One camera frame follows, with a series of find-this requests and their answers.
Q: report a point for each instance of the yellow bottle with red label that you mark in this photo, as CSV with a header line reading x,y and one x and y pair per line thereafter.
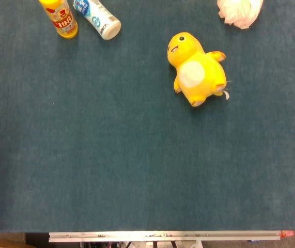
x,y
62,19

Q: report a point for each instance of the teal table cloth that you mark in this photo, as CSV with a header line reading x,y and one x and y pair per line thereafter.
x,y
137,144

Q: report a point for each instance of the white bottle with blue label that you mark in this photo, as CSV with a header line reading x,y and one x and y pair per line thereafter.
x,y
99,16

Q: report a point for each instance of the yellow plush toy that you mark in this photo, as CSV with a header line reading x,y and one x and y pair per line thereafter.
x,y
196,71

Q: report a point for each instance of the white crumpled plastic bag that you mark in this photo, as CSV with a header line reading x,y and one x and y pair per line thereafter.
x,y
240,11

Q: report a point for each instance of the orange red tag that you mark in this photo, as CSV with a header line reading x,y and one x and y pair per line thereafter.
x,y
286,234

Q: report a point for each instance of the aluminium frame rail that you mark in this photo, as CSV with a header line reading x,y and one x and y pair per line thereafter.
x,y
162,235

